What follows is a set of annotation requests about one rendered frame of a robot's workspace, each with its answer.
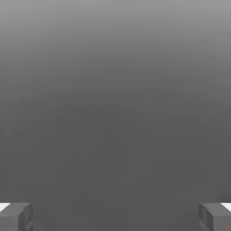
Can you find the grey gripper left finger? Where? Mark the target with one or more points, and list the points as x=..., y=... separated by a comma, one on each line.
x=12, y=218

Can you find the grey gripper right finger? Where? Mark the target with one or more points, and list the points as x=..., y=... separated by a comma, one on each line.
x=219, y=219

